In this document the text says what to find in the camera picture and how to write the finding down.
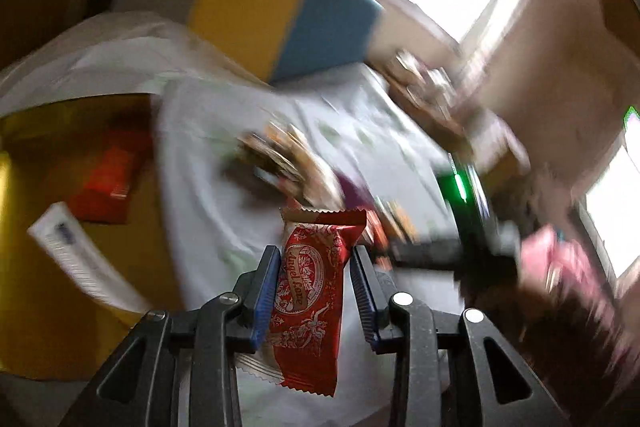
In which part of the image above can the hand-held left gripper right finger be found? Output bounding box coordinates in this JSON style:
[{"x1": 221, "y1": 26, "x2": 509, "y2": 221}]
[{"x1": 350, "y1": 246, "x2": 571, "y2": 427}]

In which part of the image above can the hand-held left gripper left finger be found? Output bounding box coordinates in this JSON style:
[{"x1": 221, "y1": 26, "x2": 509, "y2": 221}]
[{"x1": 60, "y1": 246, "x2": 281, "y2": 427}]

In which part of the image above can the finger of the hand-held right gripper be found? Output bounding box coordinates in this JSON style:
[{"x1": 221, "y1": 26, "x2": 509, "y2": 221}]
[{"x1": 390, "y1": 238, "x2": 463, "y2": 272}]

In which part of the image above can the red patterned snack packet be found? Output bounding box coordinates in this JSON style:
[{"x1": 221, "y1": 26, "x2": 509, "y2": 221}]
[{"x1": 235, "y1": 199, "x2": 368, "y2": 400}]

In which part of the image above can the gold gift box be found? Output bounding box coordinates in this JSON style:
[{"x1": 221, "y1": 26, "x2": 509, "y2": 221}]
[{"x1": 0, "y1": 94, "x2": 166, "y2": 383}]

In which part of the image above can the clear bag of snacks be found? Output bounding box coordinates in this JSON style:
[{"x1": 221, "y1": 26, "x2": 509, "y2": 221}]
[{"x1": 235, "y1": 119, "x2": 346, "y2": 208}]

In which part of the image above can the orange snack packet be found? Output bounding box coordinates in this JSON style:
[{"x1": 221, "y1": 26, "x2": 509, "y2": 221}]
[{"x1": 375, "y1": 199, "x2": 418, "y2": 240}]

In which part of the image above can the white printed tablecloth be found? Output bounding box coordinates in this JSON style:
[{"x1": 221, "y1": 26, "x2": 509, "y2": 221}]
[{"x1": 0, "y1": 9, "x2": 471, "y2": 427}]

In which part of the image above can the wooden side table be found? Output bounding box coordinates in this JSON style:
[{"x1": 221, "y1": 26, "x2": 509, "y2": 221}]
[{"x1": 385, "y1": 52, "x2": 531, "y2": 188}]

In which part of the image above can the white packet with blue label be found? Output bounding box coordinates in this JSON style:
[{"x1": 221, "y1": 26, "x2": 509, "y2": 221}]
[{"x1": 27, "y1": 202, "x2": 151, "y2": 315}]

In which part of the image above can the plain red snack box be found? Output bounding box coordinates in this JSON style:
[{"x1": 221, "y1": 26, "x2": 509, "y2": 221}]
[{"x1": 67, "y1": 132, "x2": 153, "y2": 225}]

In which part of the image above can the grey yellow blue upholstered bench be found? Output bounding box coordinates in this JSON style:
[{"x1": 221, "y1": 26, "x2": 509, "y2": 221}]
[{"x1": 107, "y1": 0, "x2": 386, "y2": 85}]

